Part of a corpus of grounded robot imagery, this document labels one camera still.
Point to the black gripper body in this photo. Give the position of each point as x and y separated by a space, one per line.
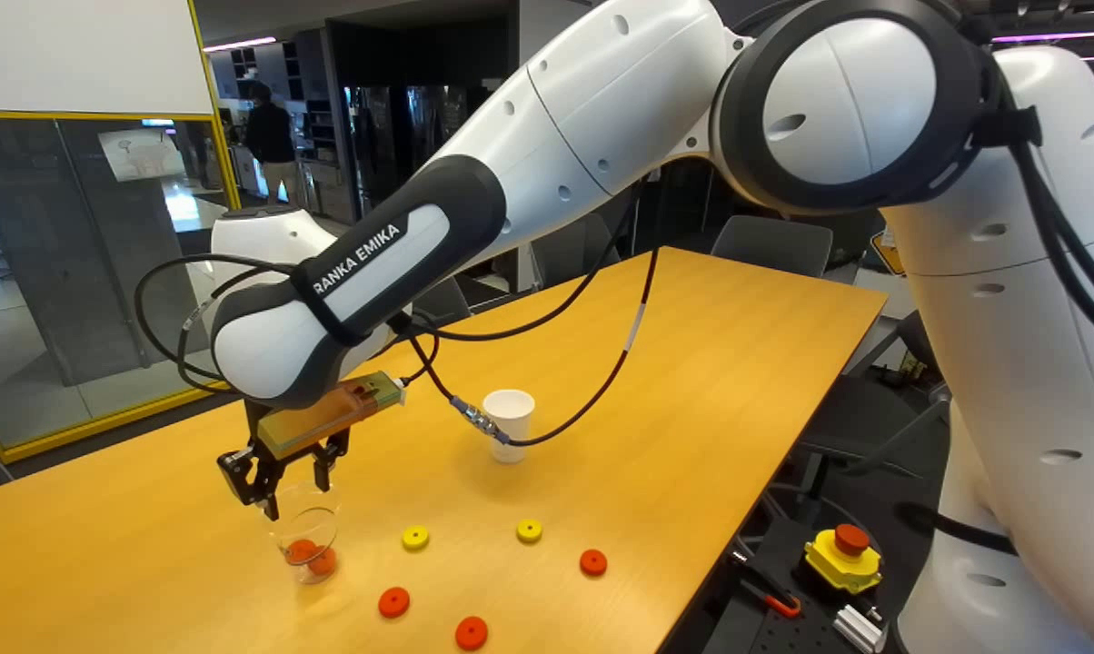
266 459

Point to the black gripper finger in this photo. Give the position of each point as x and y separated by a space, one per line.
266 500
322 474

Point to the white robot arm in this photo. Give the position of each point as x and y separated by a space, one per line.
978 160

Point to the clear plastic cup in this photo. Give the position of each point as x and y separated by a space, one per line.
305 544

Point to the white paper cup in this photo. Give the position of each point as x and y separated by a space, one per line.
511 410

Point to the grey office chair left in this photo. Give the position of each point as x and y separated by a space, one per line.
775 240

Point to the yellow red emergency stop button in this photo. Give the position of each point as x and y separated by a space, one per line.
844 558

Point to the wrist camera on wooden mount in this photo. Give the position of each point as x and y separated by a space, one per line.
335 410

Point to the red ring nearest edge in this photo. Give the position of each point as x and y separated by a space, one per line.
593 560

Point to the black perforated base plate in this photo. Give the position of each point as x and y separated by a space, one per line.
769 551

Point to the red handled screwdriver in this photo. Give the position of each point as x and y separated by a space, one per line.
787 609

